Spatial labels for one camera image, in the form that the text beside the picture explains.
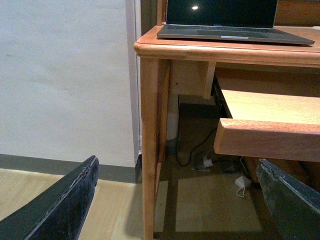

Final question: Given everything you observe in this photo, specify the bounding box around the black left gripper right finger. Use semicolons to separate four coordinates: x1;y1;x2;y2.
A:
256;158;320;240

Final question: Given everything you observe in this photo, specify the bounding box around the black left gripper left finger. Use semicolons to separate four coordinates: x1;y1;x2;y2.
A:
0;155;99;240

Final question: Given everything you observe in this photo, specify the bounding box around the white power adapter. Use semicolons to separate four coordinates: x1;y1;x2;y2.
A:
234;176;252;199

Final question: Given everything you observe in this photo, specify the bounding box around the wooden pull-out keyboard tray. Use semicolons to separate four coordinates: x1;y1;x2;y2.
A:
214;76;320;162

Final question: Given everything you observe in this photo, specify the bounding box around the white plug on floor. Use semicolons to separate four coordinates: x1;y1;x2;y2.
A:
203;158;213;168

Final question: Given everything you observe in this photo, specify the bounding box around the wooden desk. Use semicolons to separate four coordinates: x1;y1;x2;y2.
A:
134;0;320;240

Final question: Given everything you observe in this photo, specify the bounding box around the grey laptop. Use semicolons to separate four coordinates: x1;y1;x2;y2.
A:
157;0;314;45

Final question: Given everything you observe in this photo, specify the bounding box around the white thin cable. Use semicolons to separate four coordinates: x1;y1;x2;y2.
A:
238;155;251;177

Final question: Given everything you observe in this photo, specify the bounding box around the black cable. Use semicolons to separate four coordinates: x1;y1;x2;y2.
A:
175;126;218;167

